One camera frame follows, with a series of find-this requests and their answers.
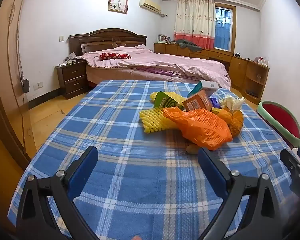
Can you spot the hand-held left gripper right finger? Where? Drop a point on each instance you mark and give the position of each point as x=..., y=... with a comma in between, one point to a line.
x=210, y=170

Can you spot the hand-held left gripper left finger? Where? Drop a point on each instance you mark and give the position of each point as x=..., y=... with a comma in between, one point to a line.
x=82, y=171

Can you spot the orange plastic bag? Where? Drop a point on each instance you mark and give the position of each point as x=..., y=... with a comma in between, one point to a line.
x=202, y=127

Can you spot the dark orange knotted bag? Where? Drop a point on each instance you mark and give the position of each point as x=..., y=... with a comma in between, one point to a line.
x=236, y=122

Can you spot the purple wrapper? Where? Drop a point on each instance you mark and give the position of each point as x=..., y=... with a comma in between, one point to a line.
x=214, y=102

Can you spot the orange cardboard box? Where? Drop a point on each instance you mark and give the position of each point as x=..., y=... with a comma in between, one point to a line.
x=197, y=102

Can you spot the white tissue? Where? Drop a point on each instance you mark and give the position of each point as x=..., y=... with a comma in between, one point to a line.
x=231, y=102

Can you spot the large yellow foam fruit net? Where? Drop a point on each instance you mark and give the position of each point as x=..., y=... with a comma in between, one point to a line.
x=152, y=120

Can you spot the green spiral-print box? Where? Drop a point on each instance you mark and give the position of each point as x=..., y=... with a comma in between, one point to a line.
x=168, y=103

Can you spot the teal and white box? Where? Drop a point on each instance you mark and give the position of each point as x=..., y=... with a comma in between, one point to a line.
x=203, y=87

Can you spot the small yellow foam fruit net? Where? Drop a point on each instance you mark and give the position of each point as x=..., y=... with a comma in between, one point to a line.
x=155, y=97

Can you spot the blue plaid blanket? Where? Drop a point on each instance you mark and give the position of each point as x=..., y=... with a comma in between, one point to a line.
x=130, y=175

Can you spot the brown wooden nightstand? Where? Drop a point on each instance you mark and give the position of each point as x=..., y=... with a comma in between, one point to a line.
x=73, y=80

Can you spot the black charger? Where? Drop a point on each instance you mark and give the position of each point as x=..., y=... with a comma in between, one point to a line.
x=26, y=85

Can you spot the small bottles on cabinet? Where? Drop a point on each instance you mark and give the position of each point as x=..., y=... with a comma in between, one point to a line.
x=260, y=61

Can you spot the long wooden cabinet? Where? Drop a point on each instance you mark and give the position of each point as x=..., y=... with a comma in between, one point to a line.
x=240, y=67

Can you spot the pile of clothes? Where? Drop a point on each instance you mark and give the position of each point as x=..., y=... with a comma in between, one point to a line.
x=71, y=58

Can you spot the pink bed blanket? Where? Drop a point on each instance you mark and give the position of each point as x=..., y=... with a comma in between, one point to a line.
x=170, y=63

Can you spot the red floral pillow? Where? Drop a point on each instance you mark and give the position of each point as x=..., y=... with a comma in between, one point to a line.
x=115, y=56

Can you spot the wooden wardrobe door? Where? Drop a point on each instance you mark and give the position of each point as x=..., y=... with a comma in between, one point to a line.
x=5, y=80

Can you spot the grey clothes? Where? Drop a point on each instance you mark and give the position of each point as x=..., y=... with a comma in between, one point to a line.
x=187, y=45

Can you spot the brown wooden bed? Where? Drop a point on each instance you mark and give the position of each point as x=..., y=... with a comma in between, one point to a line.
x=102, y=38

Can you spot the row of books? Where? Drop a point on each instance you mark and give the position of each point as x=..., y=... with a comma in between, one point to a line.
x=164, y=39

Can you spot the window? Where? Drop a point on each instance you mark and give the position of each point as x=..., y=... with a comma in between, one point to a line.
x=223, y=30

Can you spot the floral curtain with red hem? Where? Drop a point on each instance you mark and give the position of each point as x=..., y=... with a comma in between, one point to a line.
x=193, y=22

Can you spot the white wall socket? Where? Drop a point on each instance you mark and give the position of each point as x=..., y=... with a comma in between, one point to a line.
x=38, y=86

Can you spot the white wall switch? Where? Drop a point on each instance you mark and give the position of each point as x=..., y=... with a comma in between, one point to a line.
x=61, y=39

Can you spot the framed wall photo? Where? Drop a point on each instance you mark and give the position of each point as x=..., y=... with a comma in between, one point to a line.
x=118, y=0

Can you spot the wall air conditioner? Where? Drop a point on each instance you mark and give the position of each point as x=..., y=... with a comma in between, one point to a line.
x=150, y=4

